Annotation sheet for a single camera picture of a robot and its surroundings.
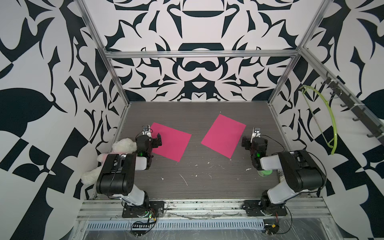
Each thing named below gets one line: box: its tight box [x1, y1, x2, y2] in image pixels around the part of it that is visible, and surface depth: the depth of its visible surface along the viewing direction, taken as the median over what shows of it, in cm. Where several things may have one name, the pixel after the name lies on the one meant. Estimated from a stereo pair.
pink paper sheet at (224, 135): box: [201, 114, 247, 159], surface depth 104 cm
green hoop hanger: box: [299, 85, 338, 155], surface depth 74 cm
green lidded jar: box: [257, 169, 273, 178], surface depth 83 cm
